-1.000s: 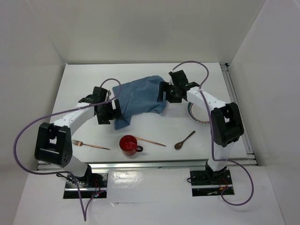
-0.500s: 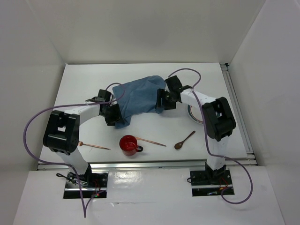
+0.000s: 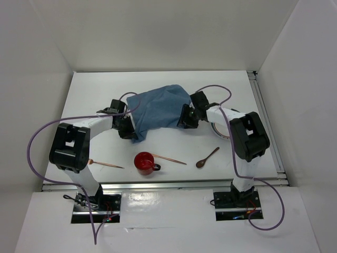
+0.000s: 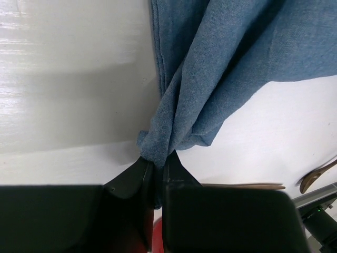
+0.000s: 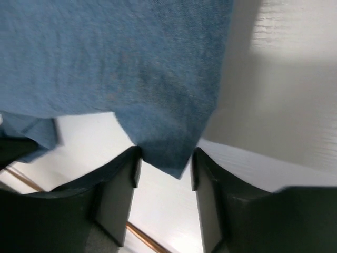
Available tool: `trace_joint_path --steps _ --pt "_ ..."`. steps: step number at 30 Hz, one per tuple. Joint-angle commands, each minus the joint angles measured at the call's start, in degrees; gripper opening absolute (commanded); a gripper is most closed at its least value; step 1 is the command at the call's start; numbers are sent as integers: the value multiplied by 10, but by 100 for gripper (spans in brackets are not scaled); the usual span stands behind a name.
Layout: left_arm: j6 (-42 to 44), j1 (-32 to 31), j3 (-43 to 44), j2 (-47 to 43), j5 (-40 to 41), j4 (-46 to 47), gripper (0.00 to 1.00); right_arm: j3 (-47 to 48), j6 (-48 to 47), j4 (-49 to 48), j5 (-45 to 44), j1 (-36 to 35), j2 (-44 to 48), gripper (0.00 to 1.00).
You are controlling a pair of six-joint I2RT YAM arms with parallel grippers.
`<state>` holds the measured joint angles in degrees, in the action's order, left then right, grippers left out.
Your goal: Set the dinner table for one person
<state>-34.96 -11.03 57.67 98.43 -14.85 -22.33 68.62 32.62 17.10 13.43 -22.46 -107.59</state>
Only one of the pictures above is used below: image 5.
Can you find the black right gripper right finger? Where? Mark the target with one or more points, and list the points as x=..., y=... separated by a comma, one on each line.
x=236, y=216

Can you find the blue cloth placemat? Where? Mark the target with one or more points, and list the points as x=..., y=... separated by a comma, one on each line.
x=155, y=64

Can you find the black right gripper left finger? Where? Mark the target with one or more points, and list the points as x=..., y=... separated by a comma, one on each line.
x=88, y=214

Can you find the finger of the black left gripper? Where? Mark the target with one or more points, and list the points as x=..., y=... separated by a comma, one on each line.
x=13, y=149

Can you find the copper knife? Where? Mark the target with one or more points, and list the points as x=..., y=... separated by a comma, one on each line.
x=139, y=234

